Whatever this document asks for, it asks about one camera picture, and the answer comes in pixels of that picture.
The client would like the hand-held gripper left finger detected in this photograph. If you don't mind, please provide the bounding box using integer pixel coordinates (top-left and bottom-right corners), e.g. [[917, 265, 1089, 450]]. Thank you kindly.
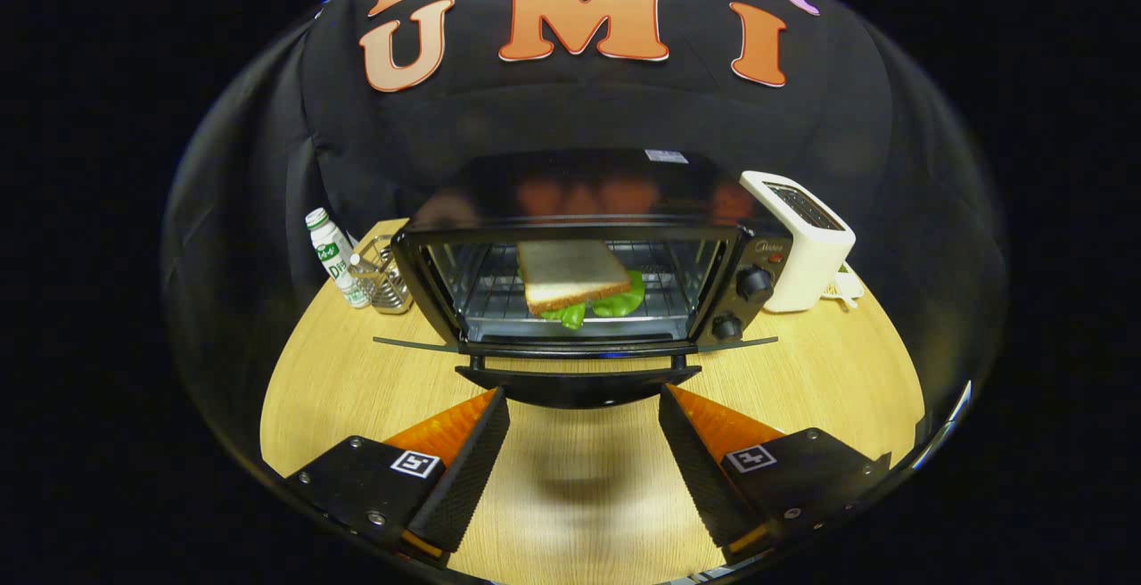
[[285, 387, 512, 564]]

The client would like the white pop-up toaster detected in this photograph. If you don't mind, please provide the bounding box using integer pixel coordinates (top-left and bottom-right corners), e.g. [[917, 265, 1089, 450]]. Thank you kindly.
[[739, 170, 858, 315]]

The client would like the metal wire rack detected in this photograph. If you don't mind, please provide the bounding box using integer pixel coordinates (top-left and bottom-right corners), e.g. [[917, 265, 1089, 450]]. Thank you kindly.
[[349, 235, 414, 316]]

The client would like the sandwich with green lettuce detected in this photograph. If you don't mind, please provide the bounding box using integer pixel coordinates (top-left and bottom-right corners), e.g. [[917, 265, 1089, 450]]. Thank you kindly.
[[516, 238, 647, 331]]

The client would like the white bottle with green label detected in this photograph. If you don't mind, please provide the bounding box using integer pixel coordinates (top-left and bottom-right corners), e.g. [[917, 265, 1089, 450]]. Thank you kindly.
[[304, 208, 373, 310]]

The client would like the black backdrop cloth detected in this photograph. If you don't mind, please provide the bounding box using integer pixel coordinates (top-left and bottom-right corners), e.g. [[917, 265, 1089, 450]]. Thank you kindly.
[[165, 0, 1010, 448]]

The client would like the small white and green packet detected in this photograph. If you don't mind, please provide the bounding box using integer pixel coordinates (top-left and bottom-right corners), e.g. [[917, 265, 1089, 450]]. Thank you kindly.
[[822, 261, 866, 310]]

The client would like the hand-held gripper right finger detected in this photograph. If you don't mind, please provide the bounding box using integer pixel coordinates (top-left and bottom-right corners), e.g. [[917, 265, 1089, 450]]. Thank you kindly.
[[658, 383, 893, 566]]

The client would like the black toaster oven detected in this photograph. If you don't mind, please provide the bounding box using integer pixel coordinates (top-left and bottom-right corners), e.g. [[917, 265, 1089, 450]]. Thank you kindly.
[[373, 150, 795, 410]]

